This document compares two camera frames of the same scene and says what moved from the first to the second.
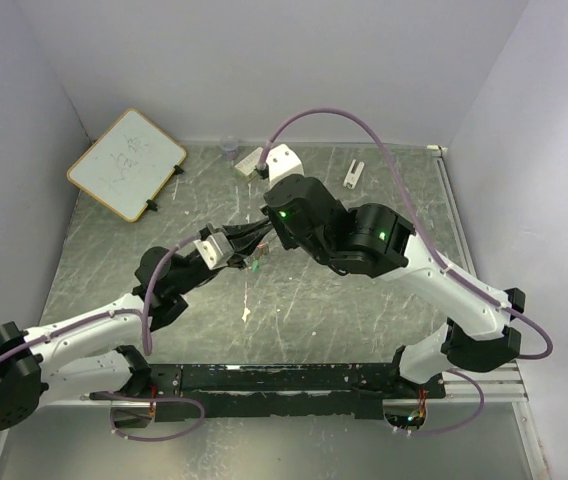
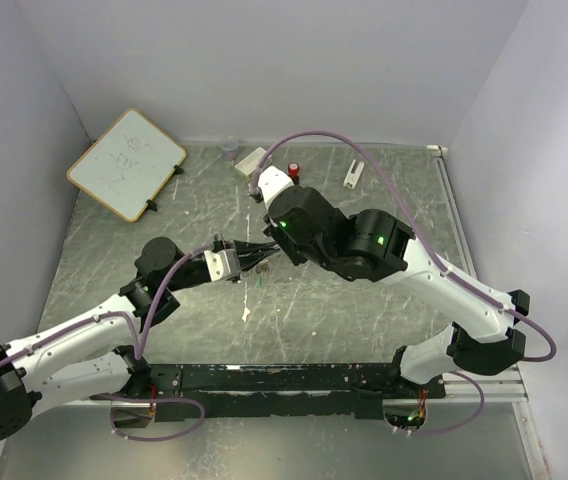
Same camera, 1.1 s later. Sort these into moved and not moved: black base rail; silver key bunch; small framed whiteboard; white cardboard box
Moved: silver key bunch
Not moved: white cardboard box; small framed whiteboard; black base rail
